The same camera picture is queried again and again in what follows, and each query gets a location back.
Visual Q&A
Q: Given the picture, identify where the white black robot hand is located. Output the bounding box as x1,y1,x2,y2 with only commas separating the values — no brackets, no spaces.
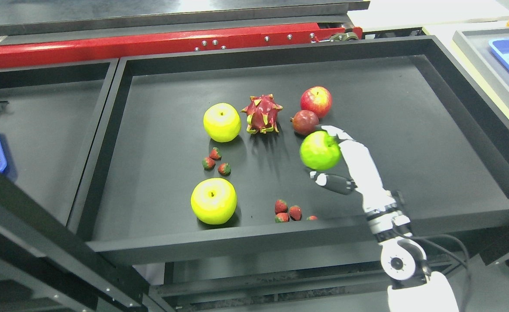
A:
308,125,414,244

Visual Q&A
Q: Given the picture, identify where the green apple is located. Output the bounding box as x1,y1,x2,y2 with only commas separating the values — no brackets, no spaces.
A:
299,130,343,171

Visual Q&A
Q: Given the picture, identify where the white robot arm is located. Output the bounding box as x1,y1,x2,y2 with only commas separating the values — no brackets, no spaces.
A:
378,236,461,312

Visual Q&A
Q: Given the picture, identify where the red apple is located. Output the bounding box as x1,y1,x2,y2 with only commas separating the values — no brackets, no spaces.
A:
300,86,333,119

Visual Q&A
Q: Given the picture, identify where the lower yellow apple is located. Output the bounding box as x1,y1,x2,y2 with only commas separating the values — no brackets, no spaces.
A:
190,178,238,225

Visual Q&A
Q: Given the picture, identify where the yellow apple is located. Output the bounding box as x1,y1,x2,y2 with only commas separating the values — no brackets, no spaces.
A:
190,178,238,225
203,103,242,143

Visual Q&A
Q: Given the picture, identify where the upper yellow apple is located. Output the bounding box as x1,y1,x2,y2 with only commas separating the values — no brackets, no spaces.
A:
203,103,242,143

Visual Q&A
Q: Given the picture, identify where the black shelf tray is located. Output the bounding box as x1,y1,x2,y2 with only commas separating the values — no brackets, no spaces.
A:
84,37,509,265

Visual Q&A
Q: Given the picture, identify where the black shelf unit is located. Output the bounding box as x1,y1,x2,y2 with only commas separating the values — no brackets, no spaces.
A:
0,59,173,312

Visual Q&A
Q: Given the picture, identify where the strawberry front right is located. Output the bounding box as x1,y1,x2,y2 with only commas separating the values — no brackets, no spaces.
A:
289,205,302,221

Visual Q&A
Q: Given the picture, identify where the strawberry front top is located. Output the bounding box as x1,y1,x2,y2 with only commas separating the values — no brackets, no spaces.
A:
274,199,289,215

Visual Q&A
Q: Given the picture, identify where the strawberry front bottom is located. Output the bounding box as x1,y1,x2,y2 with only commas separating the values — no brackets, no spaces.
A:
275,212,290,223

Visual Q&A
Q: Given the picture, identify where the dark red pomegranate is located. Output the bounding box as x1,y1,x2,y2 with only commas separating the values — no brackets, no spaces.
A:
289,109,320,136

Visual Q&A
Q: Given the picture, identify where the dragon fruit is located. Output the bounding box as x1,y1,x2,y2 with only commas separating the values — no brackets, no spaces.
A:
242,94,283,135

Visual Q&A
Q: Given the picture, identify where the strawberry left group right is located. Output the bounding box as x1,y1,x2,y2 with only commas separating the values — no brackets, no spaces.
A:
218,162,231,176

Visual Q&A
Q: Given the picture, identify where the strawberry group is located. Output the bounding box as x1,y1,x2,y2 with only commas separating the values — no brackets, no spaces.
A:
201,157,215,171
218,162,231,176
209,147,221,160

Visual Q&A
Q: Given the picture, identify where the strawberry upper left group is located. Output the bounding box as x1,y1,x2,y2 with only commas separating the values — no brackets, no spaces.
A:
209,147,221,160

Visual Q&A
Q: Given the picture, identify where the red metal beam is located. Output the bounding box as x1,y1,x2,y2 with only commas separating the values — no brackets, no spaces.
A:
0,23,363,68

